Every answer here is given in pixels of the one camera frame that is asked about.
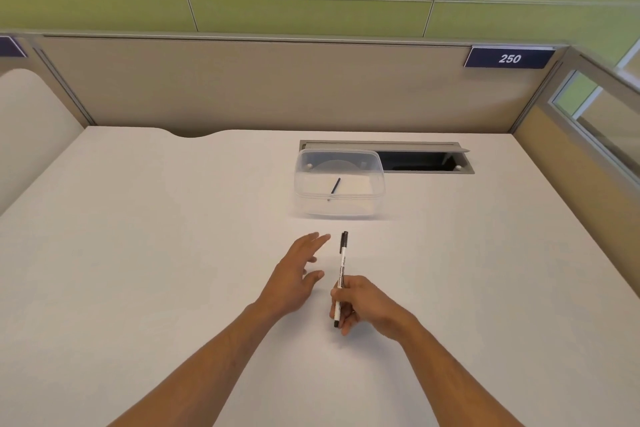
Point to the person's left hand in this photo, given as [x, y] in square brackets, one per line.
[285, 281]

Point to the person's right hand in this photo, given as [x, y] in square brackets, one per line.
[372, 306]

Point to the person's right thumb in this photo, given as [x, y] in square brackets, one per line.
[351, 282]

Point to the person's left thumb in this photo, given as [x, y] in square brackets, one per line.
[314, 277]

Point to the white pen with black cap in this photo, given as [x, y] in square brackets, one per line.
[343, 259]

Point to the person's right forearm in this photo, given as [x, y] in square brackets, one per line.
[450, 376]

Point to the person's left forearm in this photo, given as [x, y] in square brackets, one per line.
[200, 371]

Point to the clear plastic container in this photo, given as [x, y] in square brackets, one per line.
[340, 201]

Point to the small black stick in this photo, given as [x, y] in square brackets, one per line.
[335, 186]

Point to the beige desk partition panel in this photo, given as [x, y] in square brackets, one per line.
[275, 86]

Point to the beige partition with glass window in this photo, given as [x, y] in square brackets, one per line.
[565, 171]

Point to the blue number sign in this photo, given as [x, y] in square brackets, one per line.
[9, 47]
[510, 58]

